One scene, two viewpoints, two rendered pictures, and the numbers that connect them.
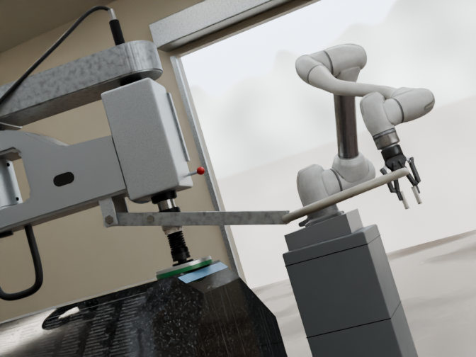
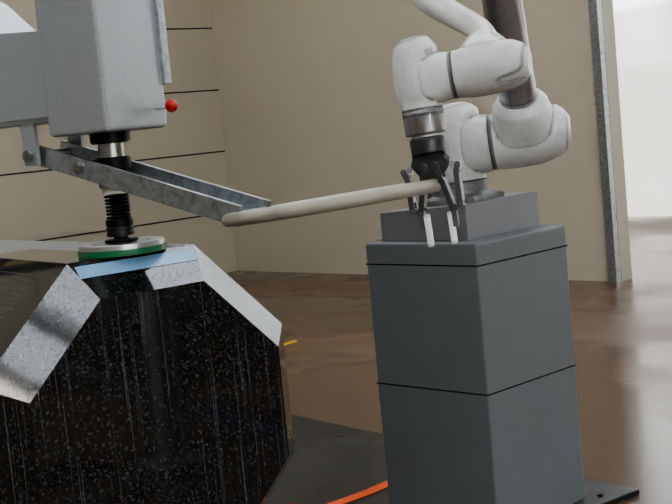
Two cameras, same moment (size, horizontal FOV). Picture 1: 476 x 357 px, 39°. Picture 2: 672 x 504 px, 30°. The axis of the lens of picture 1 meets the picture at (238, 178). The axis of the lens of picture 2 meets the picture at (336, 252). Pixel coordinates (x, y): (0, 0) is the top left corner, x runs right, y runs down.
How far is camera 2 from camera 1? 1.59 m
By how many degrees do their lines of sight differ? 28
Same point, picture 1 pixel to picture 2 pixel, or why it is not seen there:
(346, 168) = (502, 122)
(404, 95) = (468, 51)
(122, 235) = not seen: hidden behind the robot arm
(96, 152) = (20, 54)
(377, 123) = (402, 94)
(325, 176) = (467, 129)
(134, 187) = (54, 118)
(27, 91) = not seen: outside the picture
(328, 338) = (403, 395)
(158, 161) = (85, 87)
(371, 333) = (459, 409)
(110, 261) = not seen: hidden behind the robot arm
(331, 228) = (443, 223)
